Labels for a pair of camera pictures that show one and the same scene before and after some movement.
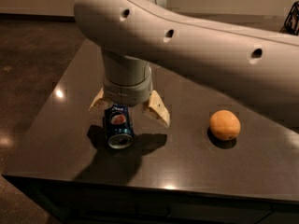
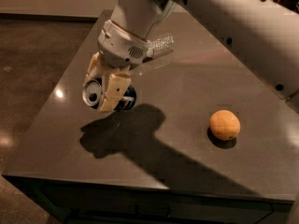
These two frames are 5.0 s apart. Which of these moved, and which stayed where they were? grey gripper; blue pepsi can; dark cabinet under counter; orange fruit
Moved: grey gripper; blue pepsi can
Stayed: dark cabinet under counter; orange fruit
